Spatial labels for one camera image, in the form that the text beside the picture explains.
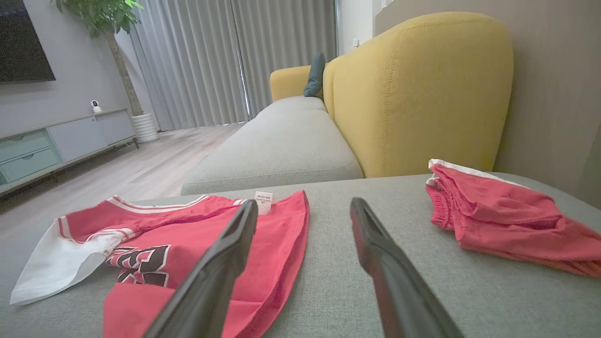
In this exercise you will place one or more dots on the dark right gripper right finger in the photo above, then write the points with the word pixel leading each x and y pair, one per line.
pixel 399 286

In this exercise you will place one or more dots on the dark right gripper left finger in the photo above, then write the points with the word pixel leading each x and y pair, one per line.
pixel 211 281

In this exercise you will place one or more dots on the red white jersey shirt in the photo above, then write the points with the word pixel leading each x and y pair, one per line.
pixel 281 244

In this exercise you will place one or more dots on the red shorts white trim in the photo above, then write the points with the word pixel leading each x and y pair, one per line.
pixel 507 220

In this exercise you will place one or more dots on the large grey sofa seat cushion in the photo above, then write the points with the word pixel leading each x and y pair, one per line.
pixel 333 263

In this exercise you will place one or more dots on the narrow grey sofa seat cushion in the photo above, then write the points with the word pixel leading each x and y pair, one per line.
pixel 281 145

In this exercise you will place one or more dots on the white ribbed plant pot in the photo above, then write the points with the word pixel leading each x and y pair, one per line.
pixel 145 127

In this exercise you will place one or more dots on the grey television cabinet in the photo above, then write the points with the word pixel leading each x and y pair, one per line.
pixel 70 141

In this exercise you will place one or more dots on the grey curtain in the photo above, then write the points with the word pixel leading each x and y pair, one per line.
pixel 188 61
pixel 286 33

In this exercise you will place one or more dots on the blue grey throw pillow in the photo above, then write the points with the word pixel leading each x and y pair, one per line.
pixel 315 75

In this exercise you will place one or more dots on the green potted tree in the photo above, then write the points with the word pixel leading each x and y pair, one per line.
pixel 110 19

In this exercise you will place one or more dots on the white security camera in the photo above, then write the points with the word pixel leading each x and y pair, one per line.
pixel 96 106

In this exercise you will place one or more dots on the black wall television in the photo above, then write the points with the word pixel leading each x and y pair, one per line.
pixel 21 42

